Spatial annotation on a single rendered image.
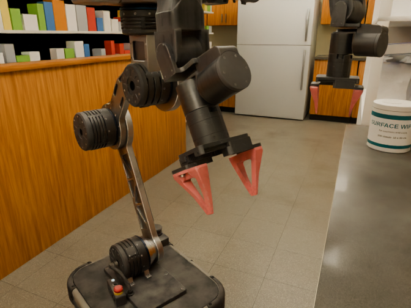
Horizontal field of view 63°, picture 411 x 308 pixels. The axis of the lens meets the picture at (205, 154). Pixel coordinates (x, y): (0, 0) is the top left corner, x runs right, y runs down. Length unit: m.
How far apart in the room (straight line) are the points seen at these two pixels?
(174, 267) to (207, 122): 1.26
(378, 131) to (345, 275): 0.68
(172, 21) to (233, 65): 0.12
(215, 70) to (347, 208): 0.46
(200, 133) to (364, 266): 0.34
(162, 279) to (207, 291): 0.21
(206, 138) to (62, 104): 1.86
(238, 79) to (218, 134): 0.09
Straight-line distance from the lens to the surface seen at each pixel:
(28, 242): 2.34
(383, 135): 1.19
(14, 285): 2.23
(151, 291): 1.56
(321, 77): 0.91
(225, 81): 0.46
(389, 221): 0.77
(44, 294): 2.10
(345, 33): 0.91
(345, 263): 0.62
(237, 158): 0.57
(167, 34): 0.54
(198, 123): 0.51
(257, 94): 5.62
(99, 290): 1.65
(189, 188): 0.51
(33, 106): 2.17
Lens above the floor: 1.29
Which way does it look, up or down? 20 degrees down
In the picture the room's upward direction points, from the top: straight up
